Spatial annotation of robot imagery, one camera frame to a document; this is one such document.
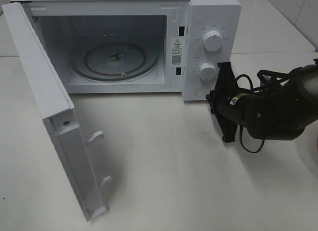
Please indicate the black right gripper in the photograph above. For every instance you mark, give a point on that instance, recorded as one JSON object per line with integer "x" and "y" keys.
{"x": 228, "y": 102}

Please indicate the white round door button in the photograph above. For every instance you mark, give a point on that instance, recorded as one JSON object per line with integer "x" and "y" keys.
{"x": 202, "y": 91}

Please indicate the white microwave door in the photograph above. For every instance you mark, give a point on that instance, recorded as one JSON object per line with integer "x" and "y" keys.
{"x": 56, "y": 109}

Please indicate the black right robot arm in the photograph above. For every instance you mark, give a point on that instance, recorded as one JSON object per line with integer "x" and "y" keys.
{"x": 279, "y": 109}

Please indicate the lower white round knob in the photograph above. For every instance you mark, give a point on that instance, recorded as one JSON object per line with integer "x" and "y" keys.
{"x": 207, "y": 72}

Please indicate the white round knob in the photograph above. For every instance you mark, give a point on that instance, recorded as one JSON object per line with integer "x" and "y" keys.
{"x": 213, "y": 40}
{"x": 207, "y": 72}

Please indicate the upper white round knob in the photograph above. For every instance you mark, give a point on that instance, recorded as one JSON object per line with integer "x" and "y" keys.
{"x": 213, "y": 40}

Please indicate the white warning label sticker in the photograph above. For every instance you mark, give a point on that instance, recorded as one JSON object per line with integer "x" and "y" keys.
{"x": 176, "y": 51}

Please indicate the glass microwave turntable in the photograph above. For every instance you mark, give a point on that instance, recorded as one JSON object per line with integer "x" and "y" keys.
{"x": 116, "y": 57}

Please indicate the white microwave oven body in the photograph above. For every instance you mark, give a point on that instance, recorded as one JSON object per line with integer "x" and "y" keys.
{"x": 59, "y": 25}

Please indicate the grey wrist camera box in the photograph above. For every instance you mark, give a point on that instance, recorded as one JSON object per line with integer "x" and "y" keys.
{"x": 310, "y": 83}

